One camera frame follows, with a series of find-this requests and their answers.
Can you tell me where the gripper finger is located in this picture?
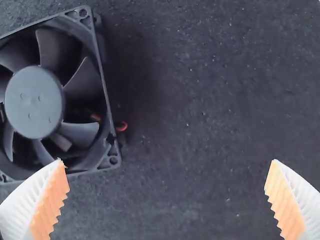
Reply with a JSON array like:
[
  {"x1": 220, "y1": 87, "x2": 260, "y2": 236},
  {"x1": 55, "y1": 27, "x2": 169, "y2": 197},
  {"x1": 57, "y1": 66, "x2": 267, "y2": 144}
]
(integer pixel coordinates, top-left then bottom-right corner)
[
  {"x1": 0, "y1": 157, "x2": 71, "y2": 240},
  {"x1": 263, "y1": 158, "x2": 320, "y2": 240}
]

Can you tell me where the black square fan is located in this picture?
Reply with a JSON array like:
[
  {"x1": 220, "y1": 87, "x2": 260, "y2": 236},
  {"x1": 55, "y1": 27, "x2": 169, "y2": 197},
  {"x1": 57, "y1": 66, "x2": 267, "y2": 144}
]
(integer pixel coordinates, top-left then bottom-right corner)
[{"x1": 0, "y1": 4, "x2": 129, "y2": 186}]

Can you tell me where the black mat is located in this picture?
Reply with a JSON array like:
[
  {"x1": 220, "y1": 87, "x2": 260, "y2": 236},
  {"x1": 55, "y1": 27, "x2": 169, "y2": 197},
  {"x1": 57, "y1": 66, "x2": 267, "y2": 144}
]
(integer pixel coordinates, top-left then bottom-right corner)
[{"x1": 0, "y1": 0, "x2": 320, "y2": 240}]

